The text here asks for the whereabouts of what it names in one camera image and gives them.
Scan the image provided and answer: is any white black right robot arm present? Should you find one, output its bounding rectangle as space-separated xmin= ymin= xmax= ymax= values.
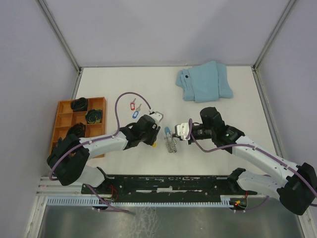
xmin=184 ymin=107 xmax=317 ymax=215

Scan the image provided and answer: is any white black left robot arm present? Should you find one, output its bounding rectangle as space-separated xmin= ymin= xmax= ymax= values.
xmin=47 ymin=112 xmax=163 ymax=193

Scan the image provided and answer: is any key with red tag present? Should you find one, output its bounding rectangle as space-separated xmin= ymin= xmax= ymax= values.
xmin=130 ymin=98 xmax=136 ymax=111

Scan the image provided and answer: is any light blue folded cloth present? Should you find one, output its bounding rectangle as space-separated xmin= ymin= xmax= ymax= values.
xmin=175 ymin=61 xmax=233 ymax=103

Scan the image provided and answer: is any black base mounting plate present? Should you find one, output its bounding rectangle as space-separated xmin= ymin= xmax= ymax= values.
xmin=94 ymin=175 xmax=257 ymax=195

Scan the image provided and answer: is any orange compartment tray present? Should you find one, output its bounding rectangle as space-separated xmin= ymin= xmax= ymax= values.
xmin=49 ymin=97 xmax=106 ymax=151

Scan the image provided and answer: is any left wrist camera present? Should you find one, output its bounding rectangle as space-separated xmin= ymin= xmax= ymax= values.
xmin=149 ymin=110 xmax=163 ymax=124

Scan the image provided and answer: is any green blue coiled strap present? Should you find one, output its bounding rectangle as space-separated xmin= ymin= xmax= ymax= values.
xmin=85 ymin=108 xmax=103 ymax=124

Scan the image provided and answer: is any black coiled strap bottom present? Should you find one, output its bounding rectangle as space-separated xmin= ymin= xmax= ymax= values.
xmin=68 ymin=123 xmax=87 ymax=137

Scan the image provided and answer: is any black coiled strap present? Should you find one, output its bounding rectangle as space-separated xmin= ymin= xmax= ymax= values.
xmin=71 ymin=98 xmax=89 ymax=111
xmin=68 ymin=123 xmax=87 ymax=137

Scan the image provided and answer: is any white slotted cable duct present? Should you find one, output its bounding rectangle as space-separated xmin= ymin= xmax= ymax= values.
xmin=47 ymin=195 xmax=236 ymax=206

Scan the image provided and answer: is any black coiled strap top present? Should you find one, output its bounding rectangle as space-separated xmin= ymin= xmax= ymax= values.
xmin=71 ymin=98 xmax=89 ymax=111

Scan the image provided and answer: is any aluminium frame rail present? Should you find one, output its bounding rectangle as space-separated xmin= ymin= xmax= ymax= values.
xmin=252 ymin=0 xmax=317 ymax=177

